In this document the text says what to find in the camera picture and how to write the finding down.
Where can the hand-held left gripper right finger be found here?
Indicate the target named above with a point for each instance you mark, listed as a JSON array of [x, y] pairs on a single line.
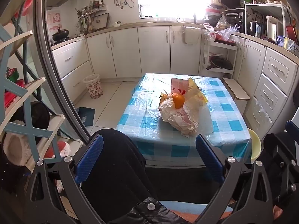
[[209, 158]]

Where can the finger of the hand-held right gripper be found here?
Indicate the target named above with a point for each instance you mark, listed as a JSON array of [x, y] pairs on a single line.
[[292, 127], [283, 155]]

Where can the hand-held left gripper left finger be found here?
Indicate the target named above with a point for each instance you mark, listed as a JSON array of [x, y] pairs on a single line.
[[91, 154]]

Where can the pale yellow plastic bin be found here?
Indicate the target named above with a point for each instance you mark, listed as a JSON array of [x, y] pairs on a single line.
[[255, 144]]

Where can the yellow wrapper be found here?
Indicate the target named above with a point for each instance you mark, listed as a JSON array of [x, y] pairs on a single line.
[[198, 96]]

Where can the small yellowish peel piece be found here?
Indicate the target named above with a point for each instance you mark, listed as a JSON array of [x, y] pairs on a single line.
[[163, 98]]

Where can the pink paper packet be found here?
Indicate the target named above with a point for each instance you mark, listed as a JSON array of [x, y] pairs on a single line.
[[178, 85]]

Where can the person's right forearm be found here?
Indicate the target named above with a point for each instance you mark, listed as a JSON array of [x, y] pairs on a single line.
[[278, 213]]

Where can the red and white slipper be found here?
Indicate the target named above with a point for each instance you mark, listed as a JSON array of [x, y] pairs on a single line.
[[59, 149]]

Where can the clear plastic on drawer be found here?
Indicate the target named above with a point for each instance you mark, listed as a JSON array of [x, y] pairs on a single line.
[[262, 109]]

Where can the blue dustpan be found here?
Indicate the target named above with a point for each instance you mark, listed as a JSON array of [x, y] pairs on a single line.
[[86, 117]]

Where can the blue seat cushion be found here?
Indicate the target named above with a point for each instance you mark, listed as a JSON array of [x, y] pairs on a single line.
[[186, 205]]

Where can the flower patterned wastebasket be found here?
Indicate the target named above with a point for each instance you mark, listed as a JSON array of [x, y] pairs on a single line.
[[94, 88]]

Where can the white low stool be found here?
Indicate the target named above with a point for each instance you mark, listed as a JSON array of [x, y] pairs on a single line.
[[236, 89]]

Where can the blue checkered covered table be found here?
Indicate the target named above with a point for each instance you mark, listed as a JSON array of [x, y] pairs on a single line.
[[144, 112]]

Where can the blue and white shoe rack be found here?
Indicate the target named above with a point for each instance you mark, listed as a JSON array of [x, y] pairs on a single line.
[[23, 130]]

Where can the white fluffy slipper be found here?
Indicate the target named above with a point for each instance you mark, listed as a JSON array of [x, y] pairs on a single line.
[[16, 142]]

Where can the black puffy jacket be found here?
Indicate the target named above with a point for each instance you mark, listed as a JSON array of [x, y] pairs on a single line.
[[149, 214]]

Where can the blue and silver packets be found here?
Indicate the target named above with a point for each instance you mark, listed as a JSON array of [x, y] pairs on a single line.
[[286, 43]]

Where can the red hanging pan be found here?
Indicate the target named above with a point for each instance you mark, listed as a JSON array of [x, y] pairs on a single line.
[[292, 33]]

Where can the dark frying pan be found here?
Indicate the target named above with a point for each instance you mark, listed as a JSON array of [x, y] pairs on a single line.
[[220, 63]]

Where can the white water boiler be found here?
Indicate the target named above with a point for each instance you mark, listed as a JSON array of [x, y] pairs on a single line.
[[273, 28]]

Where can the white shelf cart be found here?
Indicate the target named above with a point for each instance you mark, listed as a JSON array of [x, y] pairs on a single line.
[[230, 46]]

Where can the black kettle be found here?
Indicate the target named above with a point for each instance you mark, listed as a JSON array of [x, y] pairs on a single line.
[[252, 28]]

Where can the red tray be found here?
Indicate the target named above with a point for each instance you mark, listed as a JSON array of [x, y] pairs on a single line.
[[224, 38]]

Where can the clear plastic bag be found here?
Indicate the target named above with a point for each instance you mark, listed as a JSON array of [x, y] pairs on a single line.
[[227, 31]]

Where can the white kitchen base cabinets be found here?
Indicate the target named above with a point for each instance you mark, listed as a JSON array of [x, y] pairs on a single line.
[[151, 51]]

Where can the black toaster oven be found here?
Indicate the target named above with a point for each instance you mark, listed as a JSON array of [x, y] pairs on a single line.
[[234, 19]]

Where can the black cooking pot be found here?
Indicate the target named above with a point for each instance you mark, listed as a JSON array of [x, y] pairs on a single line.
[[61, 35]]

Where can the white countertop shelf rack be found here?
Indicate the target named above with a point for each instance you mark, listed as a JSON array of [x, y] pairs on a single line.
[[264, 6]]

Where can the white and red plastic bag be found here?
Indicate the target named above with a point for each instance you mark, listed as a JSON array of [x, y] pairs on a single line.
[[209, 33]]

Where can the clear bag with food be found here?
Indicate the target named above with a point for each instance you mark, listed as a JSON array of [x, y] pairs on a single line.
[[222, 22]]

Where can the stack of bowls and pots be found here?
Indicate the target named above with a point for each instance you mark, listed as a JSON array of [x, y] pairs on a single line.
[[213, 14]]

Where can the white door-hung bag frame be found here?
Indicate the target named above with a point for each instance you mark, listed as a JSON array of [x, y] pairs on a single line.
[[190, 36]]

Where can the wall utensil rack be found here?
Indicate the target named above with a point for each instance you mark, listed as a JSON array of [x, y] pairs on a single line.
[[93, 16]]

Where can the red wall stickers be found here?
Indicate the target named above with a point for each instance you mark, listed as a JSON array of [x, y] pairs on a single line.
[[55, 21]]

